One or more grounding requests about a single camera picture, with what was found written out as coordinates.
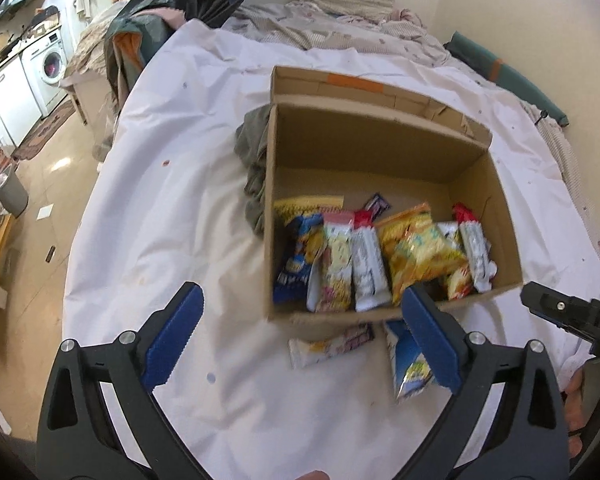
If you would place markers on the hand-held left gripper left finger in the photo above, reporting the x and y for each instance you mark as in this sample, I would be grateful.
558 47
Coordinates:
175 340

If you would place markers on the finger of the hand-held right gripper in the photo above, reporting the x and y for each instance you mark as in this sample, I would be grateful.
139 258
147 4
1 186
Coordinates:
555 307

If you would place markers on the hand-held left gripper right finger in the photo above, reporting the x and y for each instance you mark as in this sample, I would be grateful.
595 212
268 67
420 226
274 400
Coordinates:
430 335

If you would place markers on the blue white snack packet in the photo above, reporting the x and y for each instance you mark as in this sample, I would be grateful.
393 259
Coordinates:
405 370

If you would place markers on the red yellow snack packet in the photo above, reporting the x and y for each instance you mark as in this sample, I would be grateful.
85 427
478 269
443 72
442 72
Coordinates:
460 282

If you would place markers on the yellow orange snack packet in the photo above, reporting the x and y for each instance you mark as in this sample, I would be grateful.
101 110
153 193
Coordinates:
420 250

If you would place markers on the white red-topped snack packet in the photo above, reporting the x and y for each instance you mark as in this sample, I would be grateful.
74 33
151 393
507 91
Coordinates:
367 265

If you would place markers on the white yellow pink snack packet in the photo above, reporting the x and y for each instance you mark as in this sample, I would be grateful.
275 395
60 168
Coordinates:
337 270

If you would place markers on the small purple snack packet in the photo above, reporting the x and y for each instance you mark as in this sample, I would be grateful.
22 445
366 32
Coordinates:
378 205

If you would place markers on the brown cardboard box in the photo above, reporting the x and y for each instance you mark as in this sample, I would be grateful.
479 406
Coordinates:
370 170

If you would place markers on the person's right hand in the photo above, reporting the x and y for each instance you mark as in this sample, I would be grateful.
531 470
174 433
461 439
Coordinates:
575 410

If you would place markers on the person's left hand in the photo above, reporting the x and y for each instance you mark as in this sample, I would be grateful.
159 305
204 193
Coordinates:
315 475

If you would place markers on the small dark floor object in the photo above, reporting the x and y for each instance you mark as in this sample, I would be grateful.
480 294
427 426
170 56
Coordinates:
50 254

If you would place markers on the white paper sheet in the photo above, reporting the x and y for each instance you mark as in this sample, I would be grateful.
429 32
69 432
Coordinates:
45 212

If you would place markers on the grey green cloth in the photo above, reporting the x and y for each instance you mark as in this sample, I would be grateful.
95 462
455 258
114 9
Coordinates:
252 135

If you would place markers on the grey trash bin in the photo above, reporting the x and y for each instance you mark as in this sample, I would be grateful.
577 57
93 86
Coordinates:
12 192

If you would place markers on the green rolled mat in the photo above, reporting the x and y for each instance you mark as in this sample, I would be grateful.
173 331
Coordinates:
510 80

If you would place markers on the patterned floor rug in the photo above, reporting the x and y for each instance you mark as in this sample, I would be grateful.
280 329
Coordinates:
45 130

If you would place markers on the orange green cloth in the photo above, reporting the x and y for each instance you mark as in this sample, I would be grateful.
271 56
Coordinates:
130 55

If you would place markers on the white cabinet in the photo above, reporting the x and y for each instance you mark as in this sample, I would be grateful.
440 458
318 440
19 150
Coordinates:
7 105

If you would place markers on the beige patterned cloth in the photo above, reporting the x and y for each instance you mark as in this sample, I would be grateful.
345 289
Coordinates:
87 55

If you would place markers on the white washing machine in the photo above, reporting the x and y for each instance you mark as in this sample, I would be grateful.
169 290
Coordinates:
47 70

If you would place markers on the floral blanket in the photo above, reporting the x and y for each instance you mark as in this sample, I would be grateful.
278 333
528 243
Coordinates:
340 35

